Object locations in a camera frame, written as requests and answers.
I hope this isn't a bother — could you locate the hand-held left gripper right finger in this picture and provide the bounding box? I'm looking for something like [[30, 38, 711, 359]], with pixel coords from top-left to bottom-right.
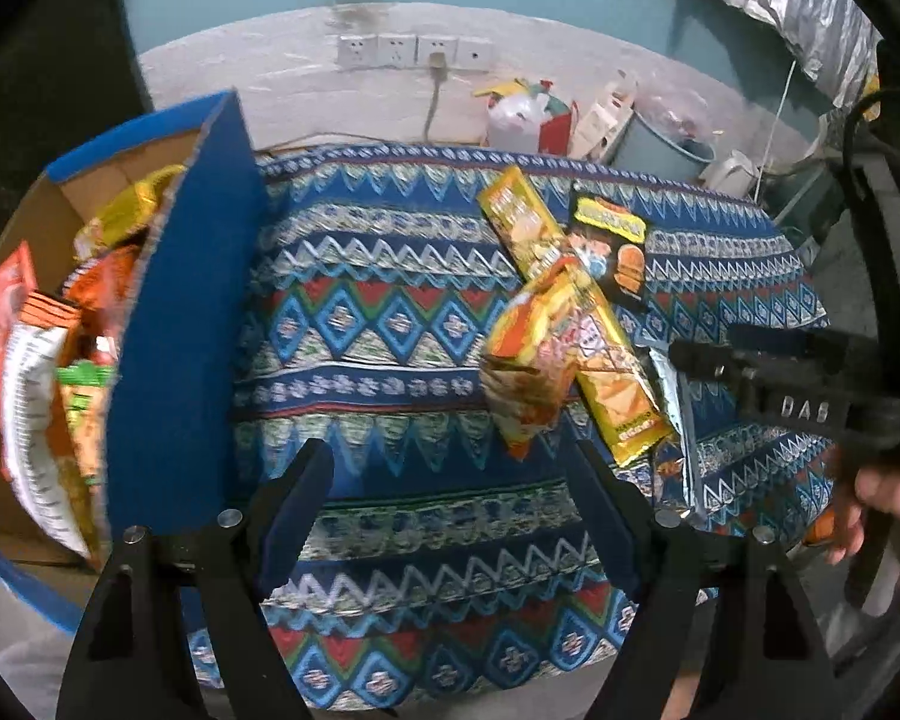
[[574, 439, 841, 720]]

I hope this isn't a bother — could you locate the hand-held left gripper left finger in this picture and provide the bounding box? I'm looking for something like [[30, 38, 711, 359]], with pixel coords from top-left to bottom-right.
[[56, 439, 336, 720]]

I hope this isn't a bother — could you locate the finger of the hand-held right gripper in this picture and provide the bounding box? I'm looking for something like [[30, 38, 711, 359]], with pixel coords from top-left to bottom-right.
[[727, 324, 900, 376], [667, 343, 900, 440]]

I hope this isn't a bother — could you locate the silver snack packet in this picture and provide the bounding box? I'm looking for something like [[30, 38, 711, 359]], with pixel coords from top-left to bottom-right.
[[647, 345, 711, 527]]

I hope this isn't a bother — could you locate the long yellow wafer packet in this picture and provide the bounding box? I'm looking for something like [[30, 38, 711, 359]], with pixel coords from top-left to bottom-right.
[[568, 262, 677, 467]]

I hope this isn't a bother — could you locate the yellow-orange crinkled snack packet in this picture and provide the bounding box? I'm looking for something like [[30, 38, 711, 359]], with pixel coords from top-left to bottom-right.
[[480, 268, 602, 460]]

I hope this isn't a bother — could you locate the black snack packet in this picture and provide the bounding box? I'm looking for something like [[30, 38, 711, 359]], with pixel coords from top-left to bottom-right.
[[568, 193, 651, 310]]

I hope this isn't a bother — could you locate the blue cardboard box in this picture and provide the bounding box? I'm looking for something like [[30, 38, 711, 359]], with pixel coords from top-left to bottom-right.
[[0, 88, 271, 638]]

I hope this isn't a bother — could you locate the green snack packet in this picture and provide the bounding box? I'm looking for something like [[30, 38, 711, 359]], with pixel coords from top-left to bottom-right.
[[55, 360, 119, 481]]

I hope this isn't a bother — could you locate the orange packet with white label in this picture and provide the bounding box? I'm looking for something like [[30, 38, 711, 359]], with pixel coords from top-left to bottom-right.
[[4, 291, 113, 560]]

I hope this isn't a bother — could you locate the orange snack packet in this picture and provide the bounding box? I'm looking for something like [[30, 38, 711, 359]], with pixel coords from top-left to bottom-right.
[[64, 244, 145, 317]]

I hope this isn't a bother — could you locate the glossy yellow snack packet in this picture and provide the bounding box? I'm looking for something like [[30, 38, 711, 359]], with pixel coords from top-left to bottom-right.
[[73, 163, 190, 260]]

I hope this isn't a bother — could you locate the white small appliance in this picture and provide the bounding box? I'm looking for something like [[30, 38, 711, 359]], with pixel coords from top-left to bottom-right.
[[700, 150, 760, 201]]

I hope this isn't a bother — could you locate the patterned woven blanket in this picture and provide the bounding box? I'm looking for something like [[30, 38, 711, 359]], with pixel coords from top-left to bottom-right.
[[184, 139, 841, 713]]

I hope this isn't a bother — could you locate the light blue trash bin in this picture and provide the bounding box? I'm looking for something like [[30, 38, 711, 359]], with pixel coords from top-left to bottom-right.
[[606, 90, 719, 182]]

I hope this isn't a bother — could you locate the silver foil curtain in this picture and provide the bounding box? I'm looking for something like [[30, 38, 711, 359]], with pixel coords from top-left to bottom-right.
[[681, 0, 884, 111]]

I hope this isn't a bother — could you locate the red paper box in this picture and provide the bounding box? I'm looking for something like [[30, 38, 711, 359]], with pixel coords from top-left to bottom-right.
[[538, 100, 580, 160]]

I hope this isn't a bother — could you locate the white plastic bag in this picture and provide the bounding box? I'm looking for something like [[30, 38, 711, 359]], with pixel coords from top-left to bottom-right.
[[486, 88, 554, 156]]

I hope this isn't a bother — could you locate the black cloth-covered cabinet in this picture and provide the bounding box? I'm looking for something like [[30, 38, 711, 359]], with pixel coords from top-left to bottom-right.
[[0, 0, 152, 192]]

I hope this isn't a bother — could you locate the white cable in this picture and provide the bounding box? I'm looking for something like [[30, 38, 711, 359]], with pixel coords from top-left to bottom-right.
[[756, 58, 797, 182]]

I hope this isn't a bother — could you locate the white wall socket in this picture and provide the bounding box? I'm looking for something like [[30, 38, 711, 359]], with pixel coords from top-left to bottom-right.
[[457, 37, 497, 73], [337, 33, 379, 69], [378, 34, 419, 70], [418, 35, 459, 71]]

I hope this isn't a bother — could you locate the grey plug cable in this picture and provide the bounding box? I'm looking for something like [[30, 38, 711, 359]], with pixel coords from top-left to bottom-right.
[[422, 52, 452, 145]]

